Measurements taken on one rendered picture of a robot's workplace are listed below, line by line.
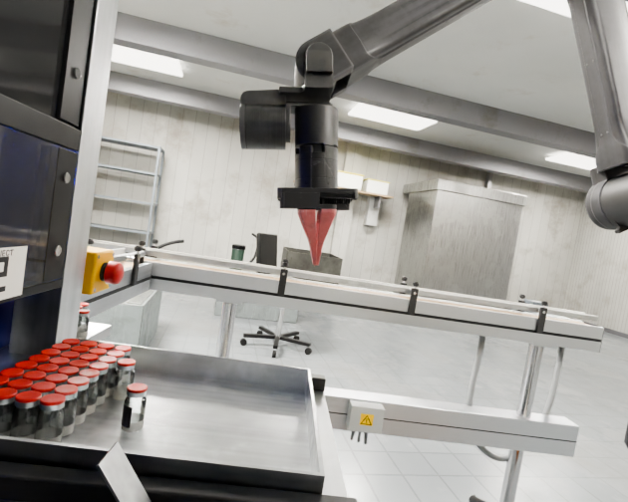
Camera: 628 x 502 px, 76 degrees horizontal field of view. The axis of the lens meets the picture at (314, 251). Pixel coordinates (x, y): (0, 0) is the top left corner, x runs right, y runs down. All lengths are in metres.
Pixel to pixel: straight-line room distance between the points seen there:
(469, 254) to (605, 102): 6.72
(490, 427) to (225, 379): 1.26
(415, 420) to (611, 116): 1.20
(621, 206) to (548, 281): 9.80
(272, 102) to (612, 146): 0.47
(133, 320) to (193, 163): 4.97
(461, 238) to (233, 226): 4.05
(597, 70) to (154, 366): 0.76
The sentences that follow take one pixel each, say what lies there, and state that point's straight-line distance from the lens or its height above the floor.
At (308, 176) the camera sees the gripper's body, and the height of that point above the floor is 1.19.
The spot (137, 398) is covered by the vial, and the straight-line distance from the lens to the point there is 0.49.
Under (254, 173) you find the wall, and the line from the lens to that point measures 7.64.
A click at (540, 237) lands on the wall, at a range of 10.20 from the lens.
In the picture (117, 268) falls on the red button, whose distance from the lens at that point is 0.76.
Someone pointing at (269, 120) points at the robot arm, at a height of 1.25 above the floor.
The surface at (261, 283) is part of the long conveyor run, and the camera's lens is 1.37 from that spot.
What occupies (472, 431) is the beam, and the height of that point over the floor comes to 0.48.
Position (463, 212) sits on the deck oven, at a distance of 7.27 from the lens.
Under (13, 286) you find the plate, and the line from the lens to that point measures 0.58.
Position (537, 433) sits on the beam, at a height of 0.50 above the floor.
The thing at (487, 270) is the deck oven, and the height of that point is 0.89.
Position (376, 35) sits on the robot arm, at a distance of 0.59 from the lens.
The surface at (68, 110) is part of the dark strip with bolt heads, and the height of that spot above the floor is 1.23.
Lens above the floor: 1.12
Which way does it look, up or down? 3 degrees down
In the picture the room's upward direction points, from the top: 9 degrees clockwise
